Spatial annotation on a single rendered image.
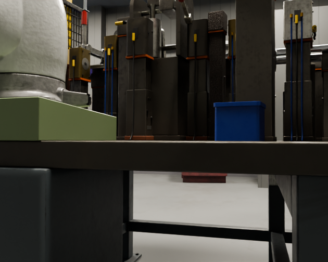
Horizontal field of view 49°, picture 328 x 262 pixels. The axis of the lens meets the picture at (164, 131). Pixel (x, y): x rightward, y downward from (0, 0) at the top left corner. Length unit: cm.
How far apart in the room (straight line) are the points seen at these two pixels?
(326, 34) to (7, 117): 540
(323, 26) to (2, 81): 536
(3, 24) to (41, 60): 8
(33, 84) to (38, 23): 11
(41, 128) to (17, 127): 4
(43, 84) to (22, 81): 4
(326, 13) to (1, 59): 541
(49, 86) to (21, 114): 14
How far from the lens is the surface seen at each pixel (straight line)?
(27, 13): 70
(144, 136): 109
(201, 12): 754
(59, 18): 73
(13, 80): 67
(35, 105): 55
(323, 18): 582
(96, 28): 792
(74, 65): 141
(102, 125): 74
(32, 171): 55
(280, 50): 125
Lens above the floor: 70
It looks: 1 degrees up
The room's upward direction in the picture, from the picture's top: straight up
